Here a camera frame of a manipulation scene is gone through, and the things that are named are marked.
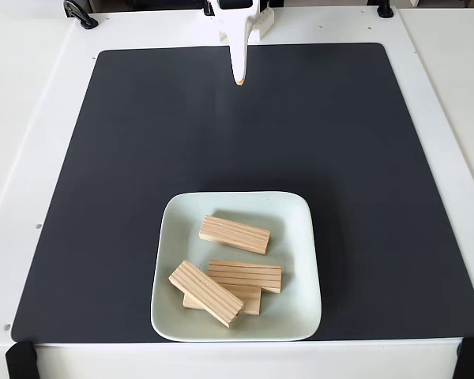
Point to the wooden block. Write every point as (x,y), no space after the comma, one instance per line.
(249,300)
(205,292)
(253,274)
(235,235)

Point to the pale green square plate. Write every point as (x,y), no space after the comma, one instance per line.
(296,276)

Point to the black table clamp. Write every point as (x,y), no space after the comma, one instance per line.
(208,7)
(385,10)
(81,16)

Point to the black rubber mat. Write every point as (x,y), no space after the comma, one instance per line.
(102,197)

